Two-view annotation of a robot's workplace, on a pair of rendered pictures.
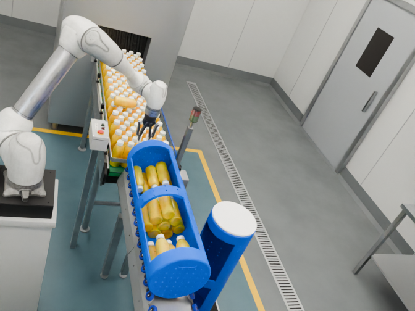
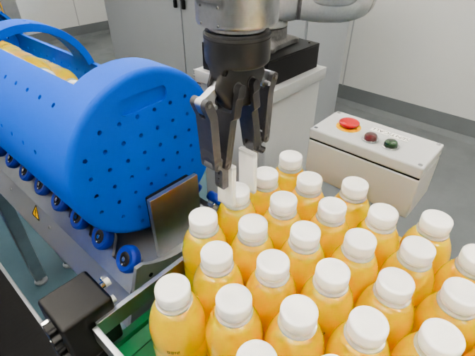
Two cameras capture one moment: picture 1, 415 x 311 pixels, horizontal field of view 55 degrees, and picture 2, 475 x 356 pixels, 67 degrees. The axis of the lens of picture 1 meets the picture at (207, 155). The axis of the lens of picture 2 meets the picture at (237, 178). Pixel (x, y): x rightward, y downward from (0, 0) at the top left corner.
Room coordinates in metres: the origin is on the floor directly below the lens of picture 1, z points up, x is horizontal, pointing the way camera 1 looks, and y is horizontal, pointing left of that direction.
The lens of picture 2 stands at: (2.49, 0.27, 1.40)
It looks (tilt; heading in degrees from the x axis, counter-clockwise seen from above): 35 degrees down; 160
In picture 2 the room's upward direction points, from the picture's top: straight up
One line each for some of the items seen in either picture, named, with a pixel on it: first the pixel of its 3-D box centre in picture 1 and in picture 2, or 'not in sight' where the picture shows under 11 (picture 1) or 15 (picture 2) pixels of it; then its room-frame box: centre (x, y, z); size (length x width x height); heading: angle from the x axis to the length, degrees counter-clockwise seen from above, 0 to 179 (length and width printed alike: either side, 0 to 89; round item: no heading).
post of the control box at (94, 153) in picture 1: (83, 198); not in sight; (2.05, 0.68, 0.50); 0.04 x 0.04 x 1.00; 28
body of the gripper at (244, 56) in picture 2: (149, 120); (237, 68); (2.10, 0.41, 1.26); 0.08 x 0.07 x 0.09; 118
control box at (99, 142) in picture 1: (98, 134); (368, 159); (2.05, 0.68, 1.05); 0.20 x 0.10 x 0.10; 28
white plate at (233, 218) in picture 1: (234, 218); not in sight; (1.84, -0.29, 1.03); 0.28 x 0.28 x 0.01
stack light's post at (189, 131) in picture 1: (168, 184); not in sight; (2.52, 0.19, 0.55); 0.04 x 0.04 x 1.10; 28
